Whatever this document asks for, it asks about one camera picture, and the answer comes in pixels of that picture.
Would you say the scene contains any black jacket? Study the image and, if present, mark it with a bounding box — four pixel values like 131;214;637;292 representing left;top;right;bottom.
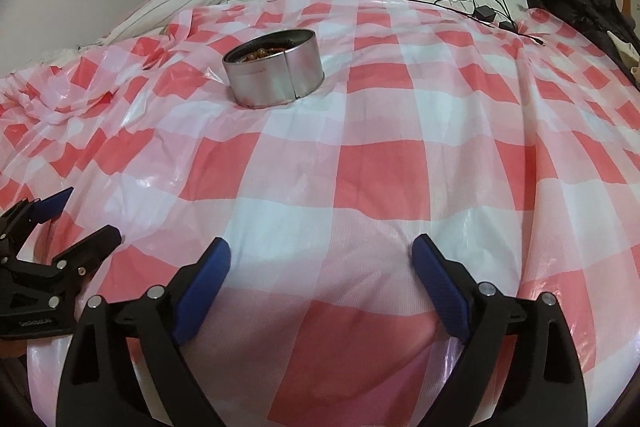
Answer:
527;0;639;86

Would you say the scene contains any round silver metal tin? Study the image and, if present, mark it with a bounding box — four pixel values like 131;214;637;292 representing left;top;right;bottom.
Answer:
222;29;324;108

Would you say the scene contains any red white checkered plastic cloth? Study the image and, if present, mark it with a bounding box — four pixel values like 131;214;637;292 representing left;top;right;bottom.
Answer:
1;0;639;426

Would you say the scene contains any black cable with adapter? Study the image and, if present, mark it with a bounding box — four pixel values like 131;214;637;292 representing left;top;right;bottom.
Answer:
401;0;547;47

